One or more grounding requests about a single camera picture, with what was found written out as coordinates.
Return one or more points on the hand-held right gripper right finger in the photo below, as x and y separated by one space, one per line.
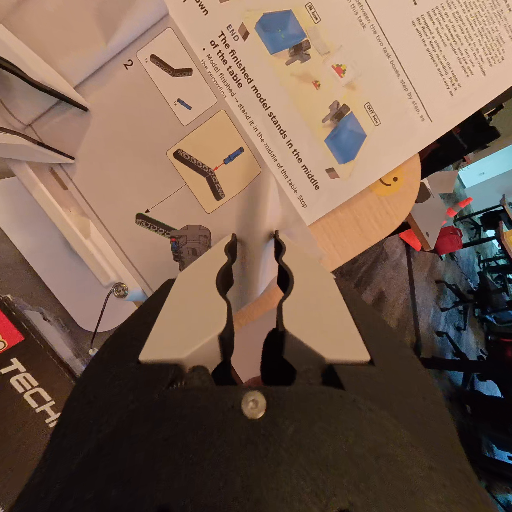
320 320

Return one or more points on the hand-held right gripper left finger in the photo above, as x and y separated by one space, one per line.
188 320

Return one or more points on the instruction booklet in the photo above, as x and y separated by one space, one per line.
120 140

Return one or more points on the red bag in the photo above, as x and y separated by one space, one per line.
448 240

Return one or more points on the printed toy set box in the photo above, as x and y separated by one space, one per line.
24 380

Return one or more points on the printed instruction sheet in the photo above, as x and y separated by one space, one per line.
360 60

